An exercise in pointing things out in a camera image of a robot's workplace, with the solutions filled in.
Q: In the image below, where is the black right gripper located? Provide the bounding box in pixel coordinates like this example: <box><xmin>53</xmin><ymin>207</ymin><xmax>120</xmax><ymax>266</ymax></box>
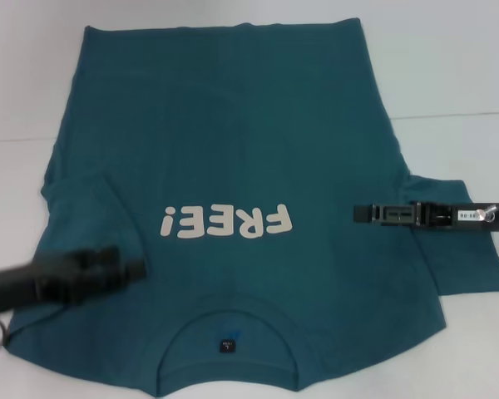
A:
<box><xmin>353</xmin><ymin>199</ymin><xmax>499</xmax><ymax>233</ymax></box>

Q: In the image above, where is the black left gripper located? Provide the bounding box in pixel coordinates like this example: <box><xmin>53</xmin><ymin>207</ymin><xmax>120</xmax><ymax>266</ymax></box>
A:
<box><xmin>0</xmin><ymin>244</ymin><xmax>150</xmax><ymax>318</ymax></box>

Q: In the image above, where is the teal t-shirt with FREE print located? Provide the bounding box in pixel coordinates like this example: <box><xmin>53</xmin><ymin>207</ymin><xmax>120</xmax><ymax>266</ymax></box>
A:
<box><xmin>2</xmin><ymin>16</ymin><xmax>499</xmax><ymax>399</ymax></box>

